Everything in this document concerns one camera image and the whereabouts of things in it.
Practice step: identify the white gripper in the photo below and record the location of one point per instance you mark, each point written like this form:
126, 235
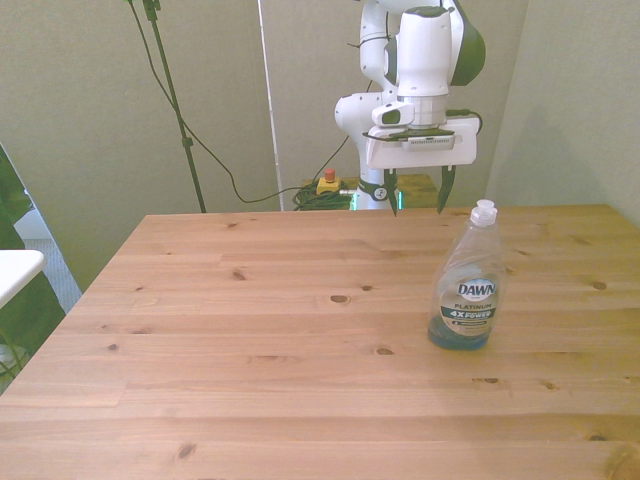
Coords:
425, 150

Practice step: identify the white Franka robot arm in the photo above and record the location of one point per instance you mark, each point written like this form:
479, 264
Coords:
425, 60

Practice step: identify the clear Dawn dish soap bottle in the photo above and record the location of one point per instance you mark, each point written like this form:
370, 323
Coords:
467, 285

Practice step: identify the yellow emergency stop button box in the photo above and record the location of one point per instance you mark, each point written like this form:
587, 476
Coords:
330, 184

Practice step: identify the white table edge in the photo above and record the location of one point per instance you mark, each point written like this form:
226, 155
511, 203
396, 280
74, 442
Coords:
17, 272

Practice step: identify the white vertical wall strip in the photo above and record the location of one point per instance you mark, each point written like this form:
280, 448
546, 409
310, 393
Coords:
270, 100

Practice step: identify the black camera stand pole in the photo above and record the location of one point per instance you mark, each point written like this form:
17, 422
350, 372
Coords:
172, 100

